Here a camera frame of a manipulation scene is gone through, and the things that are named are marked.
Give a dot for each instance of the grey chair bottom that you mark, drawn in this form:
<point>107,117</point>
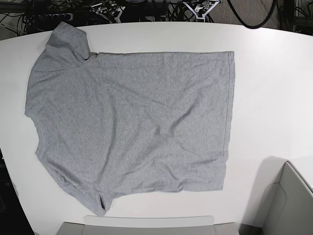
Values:
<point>199,225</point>

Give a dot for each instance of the metal bracket frame left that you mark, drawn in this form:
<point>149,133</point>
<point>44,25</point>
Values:
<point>109,10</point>

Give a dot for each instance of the grey T-shirt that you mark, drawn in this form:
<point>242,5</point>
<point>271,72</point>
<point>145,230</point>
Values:
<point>111,125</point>

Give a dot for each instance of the white bracket frame right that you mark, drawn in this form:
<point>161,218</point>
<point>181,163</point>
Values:
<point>201,8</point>

